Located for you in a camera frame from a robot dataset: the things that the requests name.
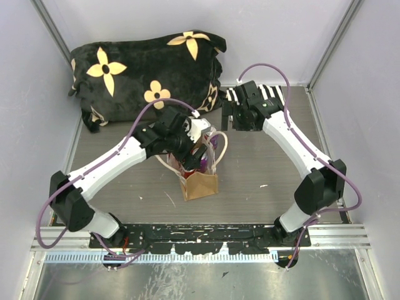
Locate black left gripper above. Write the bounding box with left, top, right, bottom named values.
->
left=167, top=124, right=208, bottom=171

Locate burlap watermelon canvas bag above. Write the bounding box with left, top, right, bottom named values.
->
left=156, top=130, right=228, bottom=201

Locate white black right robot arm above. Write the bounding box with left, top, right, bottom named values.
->
left=221, top=81, right=347, bottom=246

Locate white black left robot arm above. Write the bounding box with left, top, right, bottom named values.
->
left=49, top=107, right=211, bottom=248

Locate black white striped cloth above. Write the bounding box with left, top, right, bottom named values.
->
left=226, top=84, right=285, bottom=104

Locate black floral plush blanket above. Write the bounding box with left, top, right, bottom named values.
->
left=69, top=30, right=227, bottom=133

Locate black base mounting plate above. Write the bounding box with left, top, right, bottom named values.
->
left=89, top=222, right=313, bottom=254

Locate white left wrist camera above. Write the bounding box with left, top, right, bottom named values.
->
left=183, top=110, right=211, bottom=143

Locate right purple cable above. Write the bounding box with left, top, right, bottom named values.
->
left=236, top=63, right=363, bottom=271

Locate purple cable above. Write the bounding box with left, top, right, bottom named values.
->
left=236, top=63, right=363, bottom=271
left=36, top=97, right=201, bottom=271

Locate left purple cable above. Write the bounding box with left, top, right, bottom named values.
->
left=36, top=97, right=201, bottom=271

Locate white slotted cable duct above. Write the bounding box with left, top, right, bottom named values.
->
left=44, top=251, right=279, bottom=263

